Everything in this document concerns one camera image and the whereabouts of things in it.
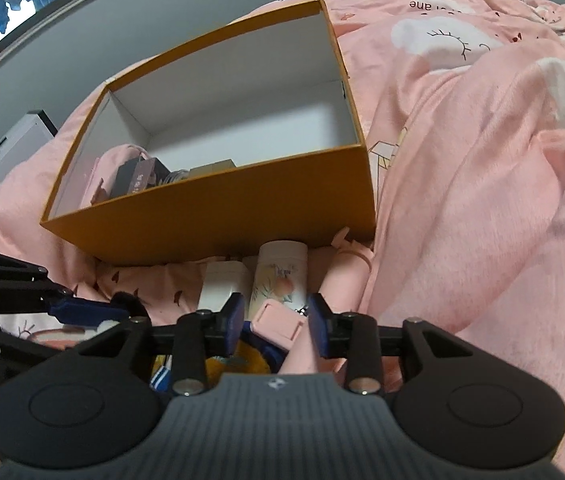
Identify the maroon rectangular box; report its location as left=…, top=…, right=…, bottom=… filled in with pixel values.
left=130, top=156, right=159, bottom=196

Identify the white and blue packet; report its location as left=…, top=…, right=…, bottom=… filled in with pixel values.
left=150, top=355, right=173, bottom=393

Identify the gold cardboard box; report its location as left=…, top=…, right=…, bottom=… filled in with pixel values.
left=188, top=158, right=237, bottom=179

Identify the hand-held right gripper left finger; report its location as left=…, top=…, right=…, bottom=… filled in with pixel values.
left=80, top=292, right=246, bottom=395

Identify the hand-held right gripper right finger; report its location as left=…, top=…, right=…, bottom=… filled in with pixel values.
left=307, top=292, right=485, bottom=395

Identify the white small bottle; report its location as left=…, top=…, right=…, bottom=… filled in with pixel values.
left=197, top=261, right=253, bottom=312

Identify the black rectangular box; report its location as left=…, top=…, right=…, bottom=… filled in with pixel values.
left=112, top=160, right=138, bottom=197

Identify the orange cardboard box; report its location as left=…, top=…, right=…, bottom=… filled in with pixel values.
left=40, top=0, right=378, bottom=267

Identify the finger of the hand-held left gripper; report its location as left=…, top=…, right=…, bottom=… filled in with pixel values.
left=0, top=242, right=150, bottom=331
left=0, top=321, right=66, bottom=368

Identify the wall television screen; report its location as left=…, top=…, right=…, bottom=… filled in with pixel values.
left=0, top=0, right=188, bottom=96

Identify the white cabinet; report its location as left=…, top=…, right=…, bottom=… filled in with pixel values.
left=0, top=110, right=58, bottom=202

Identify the pink fabric pouch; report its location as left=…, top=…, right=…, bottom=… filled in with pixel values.
left=90, top=144, right=150, bottom=206

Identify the white tumbler with peach print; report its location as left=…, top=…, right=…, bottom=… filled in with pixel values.
left=247, top=241, right=309, bottom=318

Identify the pink printed blanket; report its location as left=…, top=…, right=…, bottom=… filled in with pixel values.
left=0, top=0, right=565, bottom=480

